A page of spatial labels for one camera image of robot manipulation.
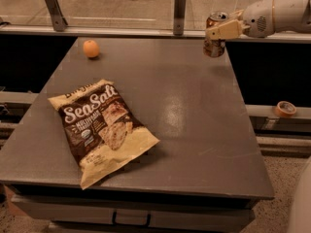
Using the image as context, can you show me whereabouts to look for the left metal railing bracket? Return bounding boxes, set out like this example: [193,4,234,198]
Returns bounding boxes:
[45,0,68,32]

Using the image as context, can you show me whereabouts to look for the orange fruit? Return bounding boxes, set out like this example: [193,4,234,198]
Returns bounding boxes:
[83,40,100,58]

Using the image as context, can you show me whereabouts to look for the middle metal railing bracket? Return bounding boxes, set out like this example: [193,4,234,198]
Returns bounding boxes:
[173,0,187,36]

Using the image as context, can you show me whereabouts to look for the brown sea salt chip bag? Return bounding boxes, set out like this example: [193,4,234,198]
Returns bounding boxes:
[50,80,158,189]

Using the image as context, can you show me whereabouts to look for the black drawer handle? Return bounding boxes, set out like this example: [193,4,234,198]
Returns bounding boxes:
[112,210,152,227]

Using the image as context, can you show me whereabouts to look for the grey cabinet drawer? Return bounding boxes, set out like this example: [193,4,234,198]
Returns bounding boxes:
[12,195,254,233]

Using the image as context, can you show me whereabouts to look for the orange tape roll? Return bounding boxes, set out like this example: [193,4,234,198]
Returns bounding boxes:
[275,101,296,117]

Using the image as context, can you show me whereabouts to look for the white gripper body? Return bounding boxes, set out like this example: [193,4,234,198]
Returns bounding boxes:
[242,0,275,38]

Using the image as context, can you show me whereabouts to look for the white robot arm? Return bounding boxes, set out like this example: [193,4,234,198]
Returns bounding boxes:
[205,0,311,40]

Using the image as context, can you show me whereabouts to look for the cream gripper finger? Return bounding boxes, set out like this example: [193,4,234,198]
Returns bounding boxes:
[229,10,244,20]
[205,19,250,40]

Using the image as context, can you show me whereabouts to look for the orange soda can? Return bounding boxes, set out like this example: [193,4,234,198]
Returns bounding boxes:
[203,11,229,57]

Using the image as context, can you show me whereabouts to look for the metal railing bracket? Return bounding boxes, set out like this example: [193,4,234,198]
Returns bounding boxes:
[45,0,68,32]
[173,0,187,36]

